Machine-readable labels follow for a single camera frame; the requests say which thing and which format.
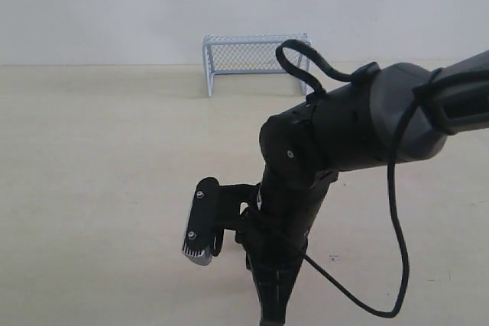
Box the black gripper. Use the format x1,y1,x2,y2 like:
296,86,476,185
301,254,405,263
235,163,338,326

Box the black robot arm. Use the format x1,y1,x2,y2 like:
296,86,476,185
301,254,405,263
243,53,488,325

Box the light blue miniature goal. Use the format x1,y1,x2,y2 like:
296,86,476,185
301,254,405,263
202,33,312,96

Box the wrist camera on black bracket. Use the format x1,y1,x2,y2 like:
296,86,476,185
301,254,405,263
182,177,259,266

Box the thick black sleeved cable loop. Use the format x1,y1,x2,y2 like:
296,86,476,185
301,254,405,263
275,39,379,98

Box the thin black camera cable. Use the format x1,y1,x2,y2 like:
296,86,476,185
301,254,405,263
244,68,444,318

